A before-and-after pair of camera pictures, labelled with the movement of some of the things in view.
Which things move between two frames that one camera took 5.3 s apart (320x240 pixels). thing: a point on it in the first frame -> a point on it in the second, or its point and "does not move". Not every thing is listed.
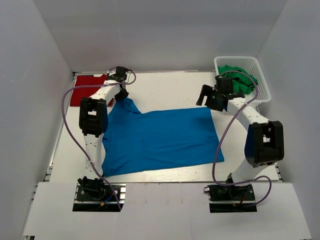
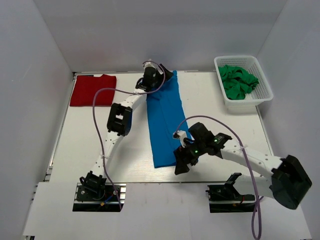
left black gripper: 118,97 -> 168,74
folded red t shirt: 83,92 does not move
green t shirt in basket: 241,83 does not move
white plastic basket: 251,65 does not move
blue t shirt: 134,142 -> 166,116
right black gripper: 207,90 -> 182,166
